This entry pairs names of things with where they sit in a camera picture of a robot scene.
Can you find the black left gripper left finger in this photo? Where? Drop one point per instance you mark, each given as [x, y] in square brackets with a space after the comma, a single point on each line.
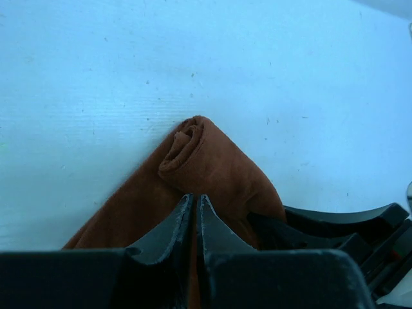
[153, 272]

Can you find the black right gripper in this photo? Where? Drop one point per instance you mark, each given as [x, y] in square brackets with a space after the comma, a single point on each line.
[378, 240]

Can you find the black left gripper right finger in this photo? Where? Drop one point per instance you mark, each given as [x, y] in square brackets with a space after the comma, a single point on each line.
[232, 274]

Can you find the brown microfiber towel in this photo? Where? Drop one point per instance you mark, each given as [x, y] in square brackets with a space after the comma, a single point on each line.
[196, 158]

